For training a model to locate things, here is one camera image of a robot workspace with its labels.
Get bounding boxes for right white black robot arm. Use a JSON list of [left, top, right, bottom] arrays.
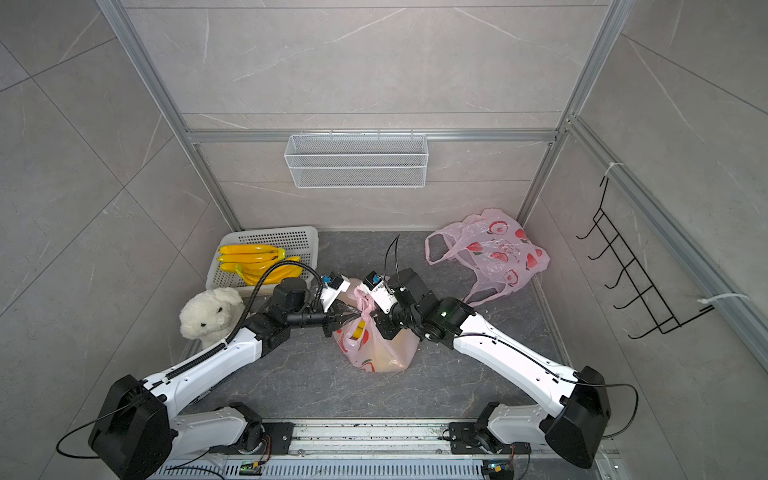
[[363, 268, 612, 469]]

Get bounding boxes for pink plastic bag front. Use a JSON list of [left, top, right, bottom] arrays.
[[333, 278, 419, 373]]

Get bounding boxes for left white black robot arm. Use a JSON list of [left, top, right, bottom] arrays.
[[87, 273, 352, 479]]

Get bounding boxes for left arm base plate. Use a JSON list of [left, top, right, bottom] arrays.
[[209, 421, 295, 456]]

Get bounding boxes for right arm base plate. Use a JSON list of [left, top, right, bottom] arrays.
[[440, 422, 532, 455]]

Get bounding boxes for white wire mesh shelf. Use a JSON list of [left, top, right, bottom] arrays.
[[284, 133, 429, 189]]

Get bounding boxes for pink strawberry plastic bag rear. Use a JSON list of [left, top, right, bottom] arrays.
[[424, 208, 551, 307]]

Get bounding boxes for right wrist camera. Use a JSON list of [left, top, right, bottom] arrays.
[[362, 271, 397, 314]]

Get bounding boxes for aluminium mounting rail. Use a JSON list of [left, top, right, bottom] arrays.
[[153, 419, 629, 479]]

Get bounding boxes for orange yellow banana bunch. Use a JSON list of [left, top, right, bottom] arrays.
[[217, 244, 300, 286]]

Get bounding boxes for white plush toy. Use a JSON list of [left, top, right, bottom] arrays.
[[179, 287, 245, 349]]

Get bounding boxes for black wire hook rack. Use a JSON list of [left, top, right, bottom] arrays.
[[576, 177, 715, 340]]

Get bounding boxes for white plastic basket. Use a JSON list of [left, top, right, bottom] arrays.
[[205, 226, 319, 297]]

